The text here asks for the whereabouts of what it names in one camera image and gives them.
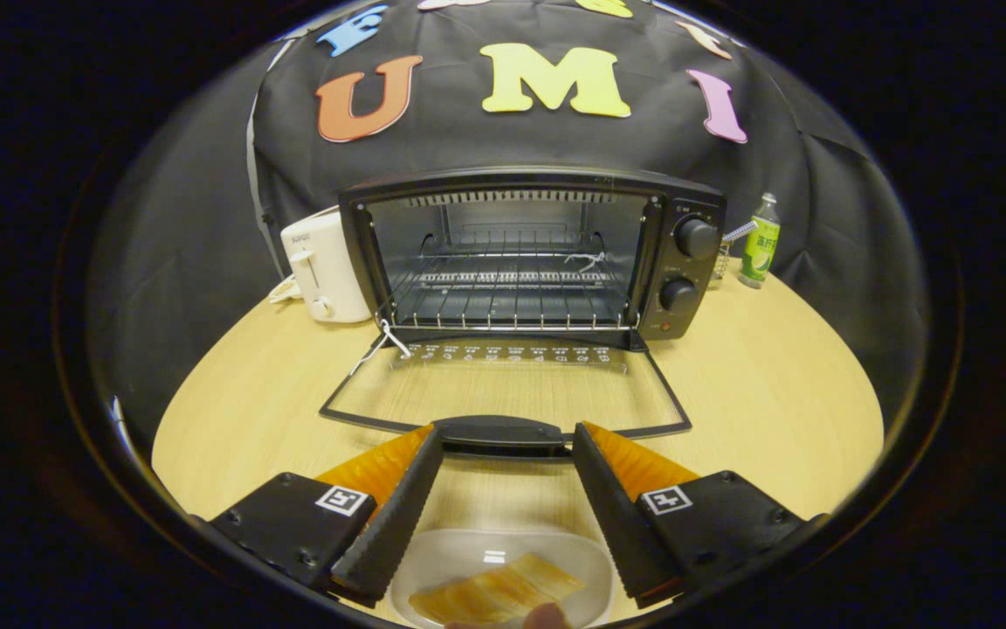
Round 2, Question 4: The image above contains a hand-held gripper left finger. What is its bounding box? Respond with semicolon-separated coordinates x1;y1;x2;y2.
206;424;444;610

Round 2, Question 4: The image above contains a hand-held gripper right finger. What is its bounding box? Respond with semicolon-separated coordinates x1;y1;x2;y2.
571;421;810;610

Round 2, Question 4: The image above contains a white plastic plate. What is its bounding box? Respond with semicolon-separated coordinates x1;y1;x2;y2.
389;529;616;629

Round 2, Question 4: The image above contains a yellow ridged pastry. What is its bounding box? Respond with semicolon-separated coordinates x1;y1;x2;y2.
407;552;587;626

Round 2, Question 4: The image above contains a black toaster oven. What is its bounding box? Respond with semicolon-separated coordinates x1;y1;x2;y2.
320;166;728;460

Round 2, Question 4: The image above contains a white pop-up toaster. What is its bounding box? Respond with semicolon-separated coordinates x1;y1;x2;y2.
269;207;373;324

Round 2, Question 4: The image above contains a green drink bottle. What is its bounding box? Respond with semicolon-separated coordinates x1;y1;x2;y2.
737;192;782;290

